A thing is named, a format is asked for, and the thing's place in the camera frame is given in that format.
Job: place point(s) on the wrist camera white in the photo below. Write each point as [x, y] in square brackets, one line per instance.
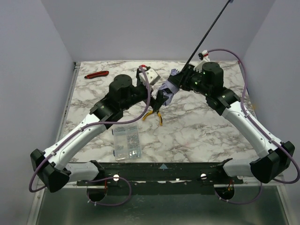
[203, 58]
[152, 76]

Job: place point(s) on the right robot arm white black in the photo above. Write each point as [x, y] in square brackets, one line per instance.
[272, 154]

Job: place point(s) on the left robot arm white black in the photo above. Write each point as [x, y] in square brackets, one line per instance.
[53, 166]

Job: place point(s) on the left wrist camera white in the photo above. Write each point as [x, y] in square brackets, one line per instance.
[152, 76]

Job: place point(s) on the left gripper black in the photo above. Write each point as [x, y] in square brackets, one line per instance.
[152, 95]

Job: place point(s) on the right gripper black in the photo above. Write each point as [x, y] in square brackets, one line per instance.
[179, 78]

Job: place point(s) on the clear plastic screw box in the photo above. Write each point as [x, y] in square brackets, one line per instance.
[126, 142]

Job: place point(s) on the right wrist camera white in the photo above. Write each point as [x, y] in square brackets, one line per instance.
[203, 58]

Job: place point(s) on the lilac umbrella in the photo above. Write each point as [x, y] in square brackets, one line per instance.
[167, 89]

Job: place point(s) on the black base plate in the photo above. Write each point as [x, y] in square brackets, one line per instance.
[160, 178]

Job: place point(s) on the red black utility knife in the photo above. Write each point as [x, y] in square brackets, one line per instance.
[97, 74]

